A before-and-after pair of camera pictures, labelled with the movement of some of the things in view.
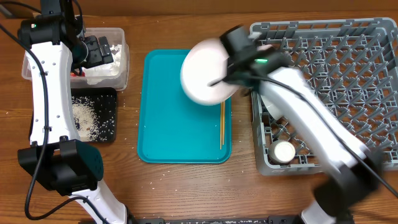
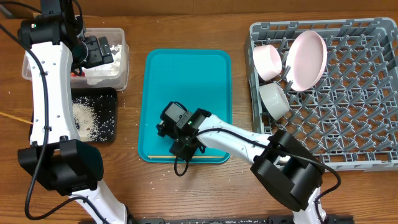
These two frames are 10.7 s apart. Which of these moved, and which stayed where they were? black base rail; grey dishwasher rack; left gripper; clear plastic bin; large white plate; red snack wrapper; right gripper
Moved: right gripper; large white plate
Stayed: left gripper; red snack wrapper; grey dishwasher rack; clear plastic bin; black base rail
